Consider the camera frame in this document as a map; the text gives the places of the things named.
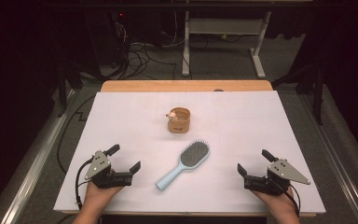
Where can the black computer tower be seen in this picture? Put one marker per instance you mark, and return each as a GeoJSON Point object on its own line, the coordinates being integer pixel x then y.
{"type": "Point", "coordinates": [105, 34]}

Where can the small green ball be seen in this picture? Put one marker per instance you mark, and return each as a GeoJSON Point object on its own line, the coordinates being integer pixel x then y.
{"type": "Point", "coordinates": [223, 36]}

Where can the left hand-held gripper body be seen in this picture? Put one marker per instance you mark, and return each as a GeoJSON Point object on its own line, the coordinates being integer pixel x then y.
{"type": "Point", "coordinates": [101, 174]}

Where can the person's left hand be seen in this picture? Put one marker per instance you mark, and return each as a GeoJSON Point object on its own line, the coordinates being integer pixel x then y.
{"type": "Point", "coordinates": [98, 197]}

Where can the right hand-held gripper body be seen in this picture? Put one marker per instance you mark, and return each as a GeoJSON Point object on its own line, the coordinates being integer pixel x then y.
{"type": "Point", "coordinates": [284, 172]}

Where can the wooden cup with animal figure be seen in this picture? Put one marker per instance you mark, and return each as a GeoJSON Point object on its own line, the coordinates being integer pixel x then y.
{"type": "Point", "coordinates": [179, 124]}

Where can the white metal table frame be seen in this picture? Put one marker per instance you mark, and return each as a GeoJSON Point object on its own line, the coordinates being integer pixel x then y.
{"type": "Point", "coordinates": [223, 26]}

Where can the metal floor rail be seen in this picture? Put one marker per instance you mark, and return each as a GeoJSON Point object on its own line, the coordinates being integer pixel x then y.
{"type": "Point", "coordinates": [335, 155]}
{"type": "Point", "coordinates": [34, 161]}

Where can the person's right hand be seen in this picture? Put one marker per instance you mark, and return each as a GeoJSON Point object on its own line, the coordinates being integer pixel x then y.
{"type": "Point", "coordinates": [279, 202]}

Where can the black metal stand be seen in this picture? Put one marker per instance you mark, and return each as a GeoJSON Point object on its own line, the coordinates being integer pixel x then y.
{"type": "Point", "coordinates": [62, 90]}
{"type": "Point", "coordinates": [317, 93]}

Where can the white table mat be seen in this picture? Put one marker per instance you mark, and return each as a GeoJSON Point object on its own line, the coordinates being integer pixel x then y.
{"type": "Point", "coordinates": [130, 124]}

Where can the light blue hairbrush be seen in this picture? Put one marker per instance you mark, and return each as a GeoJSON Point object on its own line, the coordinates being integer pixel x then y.
{"type": "Point", "coordinates": [192, 154]}

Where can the wooden table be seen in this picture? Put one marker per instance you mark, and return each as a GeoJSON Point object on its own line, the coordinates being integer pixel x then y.
{"type": "Point", "coordinates": [167, 85]}

